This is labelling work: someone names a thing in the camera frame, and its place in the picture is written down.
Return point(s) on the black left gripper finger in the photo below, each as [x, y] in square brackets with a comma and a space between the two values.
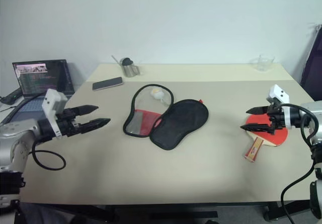
[86, 109]
[96, 124]

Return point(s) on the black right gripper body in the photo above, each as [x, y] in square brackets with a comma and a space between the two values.
[276, 119]

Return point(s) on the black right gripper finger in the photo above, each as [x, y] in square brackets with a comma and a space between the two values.
[256, 128]
[257, 110]

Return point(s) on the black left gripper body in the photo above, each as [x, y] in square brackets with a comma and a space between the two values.
[68, 125]

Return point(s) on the red table tennis paddle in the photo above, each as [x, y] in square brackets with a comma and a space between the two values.
[278, 139]

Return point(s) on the red and black paddle case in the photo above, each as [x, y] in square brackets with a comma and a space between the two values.
[176, 123]

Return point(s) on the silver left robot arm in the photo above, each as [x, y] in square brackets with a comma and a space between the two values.
[15, 131]

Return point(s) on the white ping pong ball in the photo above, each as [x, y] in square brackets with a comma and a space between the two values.
[156, 93]

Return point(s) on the black smartphone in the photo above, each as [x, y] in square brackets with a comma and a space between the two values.
[107, 83]

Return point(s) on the clear plastic measuring cup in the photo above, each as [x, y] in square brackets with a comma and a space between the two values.
[262, 63]

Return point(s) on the open blue laptop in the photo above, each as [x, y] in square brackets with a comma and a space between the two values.
[42, 79]

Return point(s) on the stainless steel cup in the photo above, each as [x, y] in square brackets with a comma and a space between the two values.
[129, 71]

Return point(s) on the thin clear stick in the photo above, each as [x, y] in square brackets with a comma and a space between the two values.
[116, 59]

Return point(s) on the dark upright panel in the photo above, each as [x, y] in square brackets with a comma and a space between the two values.
[313, 73]

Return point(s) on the black object in steel cup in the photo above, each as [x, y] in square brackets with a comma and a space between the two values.
[127, 61]

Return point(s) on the black power strip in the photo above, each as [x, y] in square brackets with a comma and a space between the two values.
[11, 96]

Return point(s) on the black table foot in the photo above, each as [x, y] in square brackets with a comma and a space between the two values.
[273, 211]

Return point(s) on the black table crossbar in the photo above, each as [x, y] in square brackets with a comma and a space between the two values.
[176, 212]

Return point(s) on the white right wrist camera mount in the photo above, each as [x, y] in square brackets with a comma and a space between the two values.
[279, 92]

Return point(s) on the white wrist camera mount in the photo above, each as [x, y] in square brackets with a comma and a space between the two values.
[53, 100]
[279, 92]

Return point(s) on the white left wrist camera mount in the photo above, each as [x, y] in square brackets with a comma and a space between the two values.
[53, 100]

